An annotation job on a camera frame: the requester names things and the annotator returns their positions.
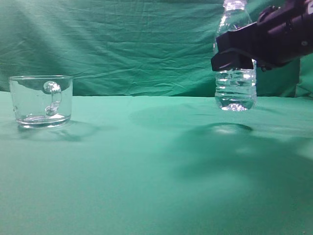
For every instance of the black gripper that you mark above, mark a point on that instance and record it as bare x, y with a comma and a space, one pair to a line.
281, 35

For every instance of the clear plastic water bottle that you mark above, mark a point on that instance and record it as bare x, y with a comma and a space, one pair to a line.
235, 88

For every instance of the green backdrop cloth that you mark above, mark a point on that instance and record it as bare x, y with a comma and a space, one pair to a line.
112, 47

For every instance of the green table cloth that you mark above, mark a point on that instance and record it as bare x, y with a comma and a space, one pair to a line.
160, 166

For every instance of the clear glass cup with handle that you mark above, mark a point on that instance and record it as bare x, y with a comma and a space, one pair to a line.
42, 100

